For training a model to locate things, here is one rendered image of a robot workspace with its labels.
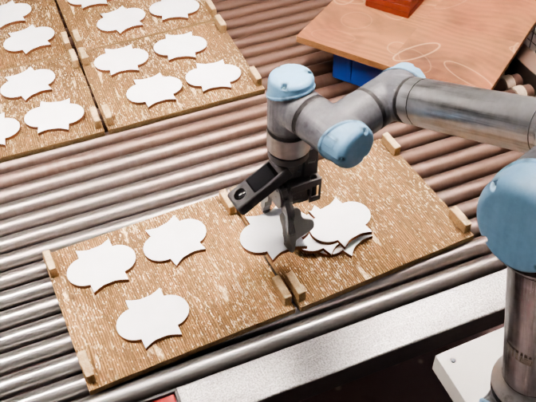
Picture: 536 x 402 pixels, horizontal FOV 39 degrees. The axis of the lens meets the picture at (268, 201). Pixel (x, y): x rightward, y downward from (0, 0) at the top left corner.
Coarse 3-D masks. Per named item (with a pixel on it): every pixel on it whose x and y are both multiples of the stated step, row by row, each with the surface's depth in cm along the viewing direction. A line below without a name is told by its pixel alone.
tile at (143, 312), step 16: (128, 304) 146; (144, 304) 145; (160, 304) 145; (176, 304) 145; (128, 320) 143; (144, 320) 143; (160, 320) 143; (176, 320) 143; (128, 336) 140; (144, 336) 140; (160, 336) 140; (176, 336) 141
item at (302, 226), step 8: (296, 208) 136; (280, 216) 136; (296, 216) 136; (296, 224) 137; (304, 224) 137; (312, 224) 138; (296, 232) 137; (304, 232) 138; (288, 240) 137; (296, 240) 138; (288, 248) 139
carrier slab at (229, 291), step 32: (160, 224) 161; (224, 224) 161; (64, 256) 156; (192, 256) 155; (224, 256) 155; (256, 256) 155; (64, 288) 150; (128, 288) 150; (160, 288) 149; (192, 288) 149; (224, 288) 149; (256, 288) 149; (96, 320) 144; (192, 320) 144; (224, 320) 144; (256, 320) 144; (96, 352) 139; (128, 352) 139; (160, 352) 139; (192, 352) 140; (96, 384) 135
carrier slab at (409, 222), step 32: (320, 160) 174; (384, 160) 174; (352, 192) 167; (384, 192) 167; (416, 192) 166; (384, 224) 160; (416, 224) 160; (448, 224) 160; (288, 256) 154; (320, 256) 154; (384, 256) 154; (416, 256) 154; (288, 288) 149; (320, 288) 149; (352, 288) 149
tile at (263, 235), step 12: (252, 216) 146; (264, 216) 146; (276, 216) 145; (252, 228) 144; (264, 228) 143; (276, 228) 143; (240, 240) 142; (252, 240) 141; (264, 240) 141; (276, 240) 141; (300, 240) 141; (252, 252) 140; (264, 252) 140; (276, 252) 139
